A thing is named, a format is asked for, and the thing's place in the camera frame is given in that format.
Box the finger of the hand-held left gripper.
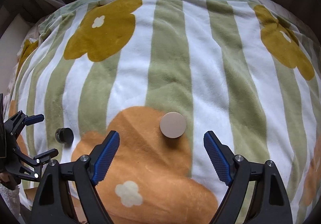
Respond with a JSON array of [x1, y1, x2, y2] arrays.
[[4, 111, 45, 137], [10, 146, 59, 181]]

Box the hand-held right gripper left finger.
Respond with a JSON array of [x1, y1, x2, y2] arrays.
[[31, 131, 120, 224]]

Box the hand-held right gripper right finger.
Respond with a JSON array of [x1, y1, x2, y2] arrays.
[[204, 131, 293, 224]]

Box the round beige disc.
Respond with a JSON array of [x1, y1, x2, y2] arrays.
[[160, 112, 187, 138]]

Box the floral striped blanket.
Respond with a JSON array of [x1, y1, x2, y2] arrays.
[[10, 0, 321, 224]]

